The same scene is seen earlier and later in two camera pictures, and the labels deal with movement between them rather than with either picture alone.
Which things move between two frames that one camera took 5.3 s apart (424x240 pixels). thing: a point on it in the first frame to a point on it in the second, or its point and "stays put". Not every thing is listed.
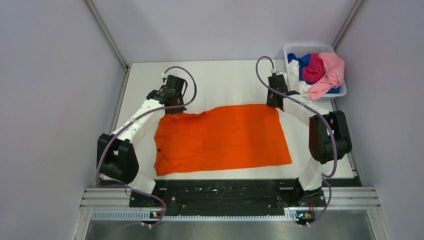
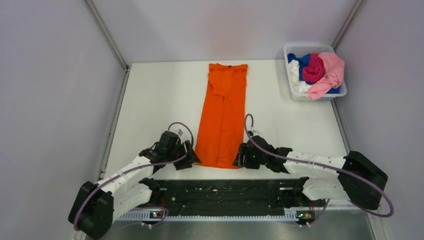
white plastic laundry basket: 302,49 stays put
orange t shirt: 188,142 to 223,129
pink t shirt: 334,66 stays put
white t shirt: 296,84 stays put
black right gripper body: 269,100 to 251,161
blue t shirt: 304,61 stays put
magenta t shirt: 311,74 stays put
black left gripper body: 178,110 to 179,150
